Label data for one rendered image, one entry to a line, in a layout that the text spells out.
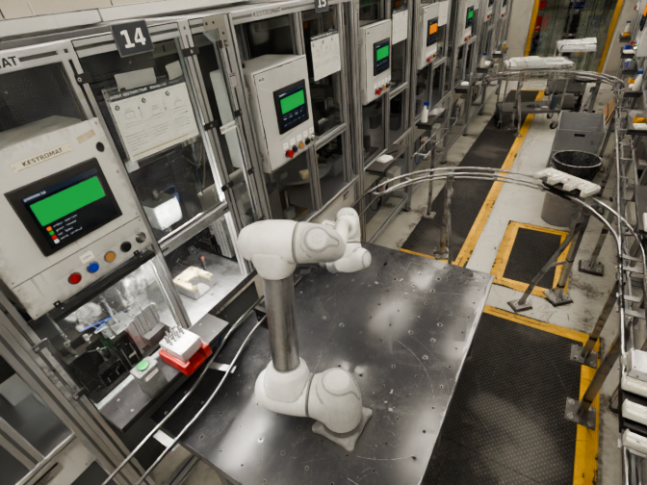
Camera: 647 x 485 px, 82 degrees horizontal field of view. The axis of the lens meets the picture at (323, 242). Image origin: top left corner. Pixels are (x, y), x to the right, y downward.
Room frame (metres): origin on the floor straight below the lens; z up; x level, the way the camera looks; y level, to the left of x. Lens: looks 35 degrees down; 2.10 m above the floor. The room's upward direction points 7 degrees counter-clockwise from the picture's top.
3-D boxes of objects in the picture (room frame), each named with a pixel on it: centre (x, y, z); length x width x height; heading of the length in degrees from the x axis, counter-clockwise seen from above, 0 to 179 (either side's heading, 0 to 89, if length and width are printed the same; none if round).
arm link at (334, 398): (0.80, 0.02, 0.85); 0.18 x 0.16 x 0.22; 74
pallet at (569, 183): (2.13, -1.63, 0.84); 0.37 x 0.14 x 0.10; 23
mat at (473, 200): (4.88, -2.57, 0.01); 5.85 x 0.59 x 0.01; 145
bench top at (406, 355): (1.21, -0.06, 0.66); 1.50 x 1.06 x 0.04; 145
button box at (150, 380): (0.89, 0.70, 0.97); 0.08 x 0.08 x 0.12; 55
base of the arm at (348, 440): (0.81, -0.01, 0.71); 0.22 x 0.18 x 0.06; 145
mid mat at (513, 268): (2.43, -1.77, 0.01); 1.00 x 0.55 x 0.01; 145
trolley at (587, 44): (6.34, -4.34, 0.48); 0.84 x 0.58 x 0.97; 153
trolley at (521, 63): (5.53, -3.28, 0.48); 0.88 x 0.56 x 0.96; 73
